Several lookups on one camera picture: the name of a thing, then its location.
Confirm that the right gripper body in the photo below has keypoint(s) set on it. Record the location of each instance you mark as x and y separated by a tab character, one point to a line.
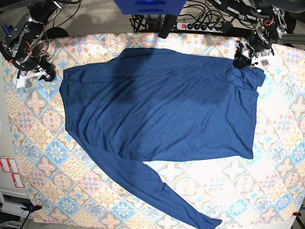
30	63

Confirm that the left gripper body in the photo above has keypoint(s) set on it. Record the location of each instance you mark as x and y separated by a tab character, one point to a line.
258	43

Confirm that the blue long-sleeve shirt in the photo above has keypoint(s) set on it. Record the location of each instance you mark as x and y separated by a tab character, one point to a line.
160	105

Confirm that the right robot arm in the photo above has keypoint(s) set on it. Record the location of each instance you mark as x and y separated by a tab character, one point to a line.
26	44

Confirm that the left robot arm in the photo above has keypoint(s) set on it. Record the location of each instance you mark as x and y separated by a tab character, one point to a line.
274	26

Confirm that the orange black clamp upper left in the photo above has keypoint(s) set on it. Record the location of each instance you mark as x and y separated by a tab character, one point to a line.
4	53

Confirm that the black round stand base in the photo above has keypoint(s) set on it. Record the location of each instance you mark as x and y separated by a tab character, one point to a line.
56	32

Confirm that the white red stickers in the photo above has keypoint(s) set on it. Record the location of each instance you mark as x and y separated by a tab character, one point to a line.
9	174

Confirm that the blue box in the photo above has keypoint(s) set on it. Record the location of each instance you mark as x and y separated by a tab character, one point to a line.
135	7

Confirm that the clamp lower left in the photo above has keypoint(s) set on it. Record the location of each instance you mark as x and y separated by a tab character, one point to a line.
31	208

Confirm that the clamp lower right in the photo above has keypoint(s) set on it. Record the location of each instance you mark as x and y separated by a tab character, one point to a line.
298	214

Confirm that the white power strip red switch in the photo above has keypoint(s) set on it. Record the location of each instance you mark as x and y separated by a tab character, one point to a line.
207	27

